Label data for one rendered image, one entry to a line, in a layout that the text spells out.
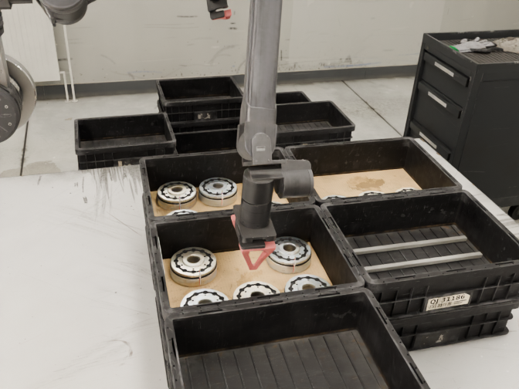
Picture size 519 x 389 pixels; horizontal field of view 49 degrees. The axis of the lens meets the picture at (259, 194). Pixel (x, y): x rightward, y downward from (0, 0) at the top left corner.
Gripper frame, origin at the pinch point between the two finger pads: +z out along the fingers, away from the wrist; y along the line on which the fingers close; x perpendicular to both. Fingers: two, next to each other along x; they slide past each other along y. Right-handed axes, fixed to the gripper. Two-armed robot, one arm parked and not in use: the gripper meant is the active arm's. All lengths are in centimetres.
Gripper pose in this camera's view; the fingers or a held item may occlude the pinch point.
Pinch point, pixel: (249, 255)
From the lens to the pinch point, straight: 114.4
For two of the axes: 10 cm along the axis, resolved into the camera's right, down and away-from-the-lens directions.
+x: -9.7, 0.5, -2.3
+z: -1.0, 8.1, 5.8
